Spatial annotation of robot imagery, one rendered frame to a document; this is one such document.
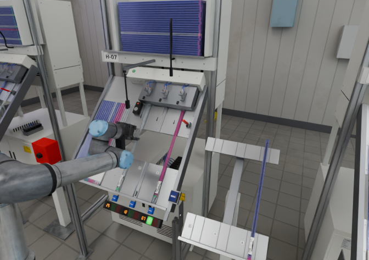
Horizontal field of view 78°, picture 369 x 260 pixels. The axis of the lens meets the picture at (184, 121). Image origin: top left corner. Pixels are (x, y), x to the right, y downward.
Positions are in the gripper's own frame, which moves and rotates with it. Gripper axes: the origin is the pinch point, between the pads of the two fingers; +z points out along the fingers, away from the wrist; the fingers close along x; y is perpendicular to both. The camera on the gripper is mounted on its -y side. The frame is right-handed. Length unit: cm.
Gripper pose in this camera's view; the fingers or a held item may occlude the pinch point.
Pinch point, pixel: (137, 139)
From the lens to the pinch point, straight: 134.6
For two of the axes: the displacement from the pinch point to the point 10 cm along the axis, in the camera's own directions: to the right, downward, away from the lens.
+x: -9.2, -1.6, 3.6
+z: 3.3, 1.6, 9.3
